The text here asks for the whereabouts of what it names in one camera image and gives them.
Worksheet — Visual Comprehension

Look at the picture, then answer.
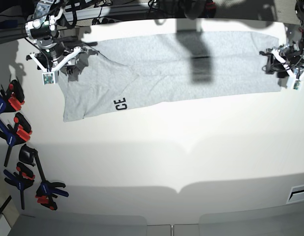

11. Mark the white label plate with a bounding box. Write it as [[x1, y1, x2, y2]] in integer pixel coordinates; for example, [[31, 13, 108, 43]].
[[286, 185, 304, 204]]

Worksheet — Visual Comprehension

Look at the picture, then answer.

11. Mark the blue clamp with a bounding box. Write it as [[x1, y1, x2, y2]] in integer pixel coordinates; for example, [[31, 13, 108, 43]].
[[3, 162, 35, 210], [0, 112, 32, 167], [0, 79, 25, 115]]

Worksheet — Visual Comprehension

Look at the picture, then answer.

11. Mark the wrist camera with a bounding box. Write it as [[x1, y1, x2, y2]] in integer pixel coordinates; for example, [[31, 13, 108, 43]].
[[42, 71, 58, 85], [286, 77, 302, 90]]

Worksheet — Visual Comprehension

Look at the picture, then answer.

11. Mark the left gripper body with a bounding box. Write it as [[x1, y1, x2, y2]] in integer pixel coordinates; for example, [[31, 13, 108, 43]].
[[267, 42, 304, 80]]

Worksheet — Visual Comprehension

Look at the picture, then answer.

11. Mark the long black bar clamp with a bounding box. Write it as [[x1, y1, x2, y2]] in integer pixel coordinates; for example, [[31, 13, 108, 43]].
[[19, 144, 69, 211]]

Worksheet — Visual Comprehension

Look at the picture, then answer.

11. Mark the blue box on rail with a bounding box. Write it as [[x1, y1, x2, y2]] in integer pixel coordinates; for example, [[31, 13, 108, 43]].
[[0, 20, 18, 30]]

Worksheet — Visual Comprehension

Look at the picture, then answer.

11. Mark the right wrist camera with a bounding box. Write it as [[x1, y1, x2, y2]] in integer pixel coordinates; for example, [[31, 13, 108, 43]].
[[42, 71, 58, 85]]

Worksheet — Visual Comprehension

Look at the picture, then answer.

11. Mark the blue clamp top left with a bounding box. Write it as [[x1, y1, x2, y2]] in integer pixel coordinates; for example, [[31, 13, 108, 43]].
[[0, 79, 25, 115]]

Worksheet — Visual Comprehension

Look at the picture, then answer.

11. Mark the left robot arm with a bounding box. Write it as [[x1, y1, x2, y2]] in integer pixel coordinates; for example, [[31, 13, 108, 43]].
[[259, 0, 304, 90]]

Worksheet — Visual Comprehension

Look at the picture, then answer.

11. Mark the aluminium frame rail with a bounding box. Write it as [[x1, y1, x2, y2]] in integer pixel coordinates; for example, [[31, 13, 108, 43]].
[[0, 2, 148, 44]]

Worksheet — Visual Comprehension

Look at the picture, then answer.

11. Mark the grey T-shirt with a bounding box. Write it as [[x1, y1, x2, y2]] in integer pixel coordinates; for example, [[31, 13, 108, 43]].
[[59, 31, 281, 122]]

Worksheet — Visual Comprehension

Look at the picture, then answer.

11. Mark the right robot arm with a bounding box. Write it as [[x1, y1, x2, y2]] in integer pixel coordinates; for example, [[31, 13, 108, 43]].
[[25, 0, 99, 85]]

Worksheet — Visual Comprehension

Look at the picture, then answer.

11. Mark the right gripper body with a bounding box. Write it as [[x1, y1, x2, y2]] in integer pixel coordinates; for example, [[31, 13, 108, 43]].
[[26, 40, 87, 72]]

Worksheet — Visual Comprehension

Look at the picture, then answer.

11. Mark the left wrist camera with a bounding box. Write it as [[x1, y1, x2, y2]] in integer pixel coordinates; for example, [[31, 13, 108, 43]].
[[286, 77, 302, 90]]

